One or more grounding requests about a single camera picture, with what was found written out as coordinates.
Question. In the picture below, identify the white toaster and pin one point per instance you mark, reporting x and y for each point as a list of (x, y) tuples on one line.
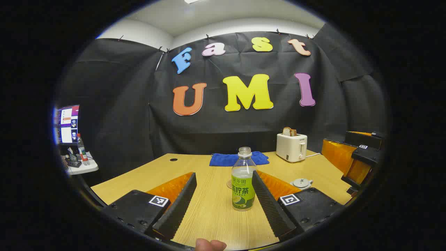
[(291, 148)]

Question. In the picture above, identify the blue towel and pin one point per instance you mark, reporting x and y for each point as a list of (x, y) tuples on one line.
[(223, 159)]

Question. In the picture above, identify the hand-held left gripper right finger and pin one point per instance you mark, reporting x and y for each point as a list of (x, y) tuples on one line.
[(270, 205)]

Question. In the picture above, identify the grey teacup lid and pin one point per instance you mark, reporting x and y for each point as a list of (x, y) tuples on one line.
[(301, 182)]

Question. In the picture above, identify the red label clear bottle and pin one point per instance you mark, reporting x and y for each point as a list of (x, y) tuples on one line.
[(82, 150)]

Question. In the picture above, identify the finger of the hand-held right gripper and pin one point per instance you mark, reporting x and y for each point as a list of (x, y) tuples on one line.
[(336, 155), (369, 140)]

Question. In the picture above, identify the round brown coaster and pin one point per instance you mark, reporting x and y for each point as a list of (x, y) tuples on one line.
[(229, 184)]

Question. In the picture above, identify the green label water bottle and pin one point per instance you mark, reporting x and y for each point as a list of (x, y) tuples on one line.
[(243, 195)]

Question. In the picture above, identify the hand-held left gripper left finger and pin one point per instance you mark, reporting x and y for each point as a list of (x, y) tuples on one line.
[(177, 209)]

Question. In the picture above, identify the white side table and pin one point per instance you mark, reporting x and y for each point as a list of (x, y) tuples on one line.
[(85, 168)]

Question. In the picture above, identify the grey ceramic teacup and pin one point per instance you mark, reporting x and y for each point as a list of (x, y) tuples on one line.
[(307, 187)]

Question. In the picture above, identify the computer monitor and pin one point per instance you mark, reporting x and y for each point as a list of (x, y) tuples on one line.
[(66, 125)]

